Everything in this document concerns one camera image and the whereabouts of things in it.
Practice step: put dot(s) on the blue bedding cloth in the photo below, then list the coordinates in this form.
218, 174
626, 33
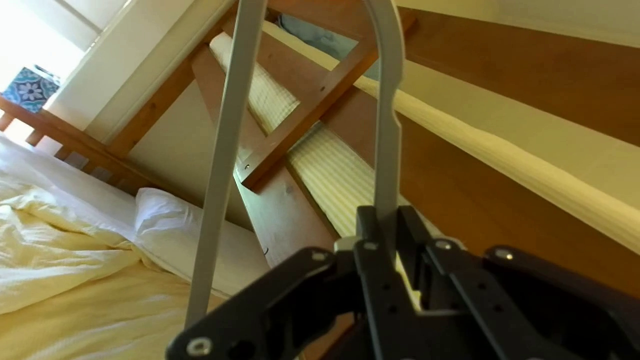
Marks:
321, 41

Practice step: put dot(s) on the white plastic coat hanger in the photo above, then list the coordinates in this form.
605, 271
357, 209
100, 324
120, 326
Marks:
221, 166

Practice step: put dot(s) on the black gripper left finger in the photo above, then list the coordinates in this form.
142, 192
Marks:
292, 307

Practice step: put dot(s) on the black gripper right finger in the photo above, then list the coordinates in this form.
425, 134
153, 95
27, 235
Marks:
520, 307

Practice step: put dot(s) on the large white pillow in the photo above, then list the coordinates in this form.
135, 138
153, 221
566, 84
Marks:
193, 233

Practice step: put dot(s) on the pale yellow duvet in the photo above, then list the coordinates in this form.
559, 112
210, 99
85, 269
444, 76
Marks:
80, 292

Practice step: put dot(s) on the blue patterned tissue box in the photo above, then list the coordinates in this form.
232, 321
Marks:
33, 89

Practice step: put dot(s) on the orange wooden bunk bed frame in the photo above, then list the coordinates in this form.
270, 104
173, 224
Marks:
313, 101

